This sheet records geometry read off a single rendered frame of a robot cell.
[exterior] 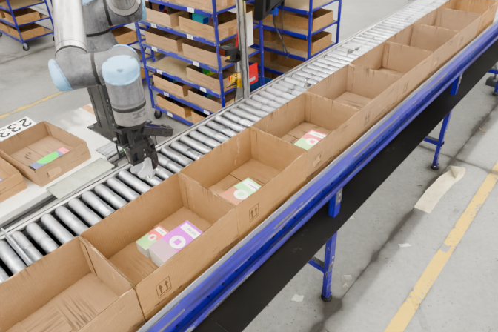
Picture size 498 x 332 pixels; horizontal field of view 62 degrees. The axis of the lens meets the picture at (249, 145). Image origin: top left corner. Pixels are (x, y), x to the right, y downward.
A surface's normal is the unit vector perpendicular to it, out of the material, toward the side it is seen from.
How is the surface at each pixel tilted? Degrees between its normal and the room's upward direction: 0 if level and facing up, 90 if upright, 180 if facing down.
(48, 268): 90
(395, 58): 89
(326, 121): 89
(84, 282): 0
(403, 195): 0
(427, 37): 89
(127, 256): 2
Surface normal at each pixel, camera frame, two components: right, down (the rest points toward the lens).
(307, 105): -0.65, 0.46
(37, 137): 0.80, 0.29
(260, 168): -0.04, -0.82
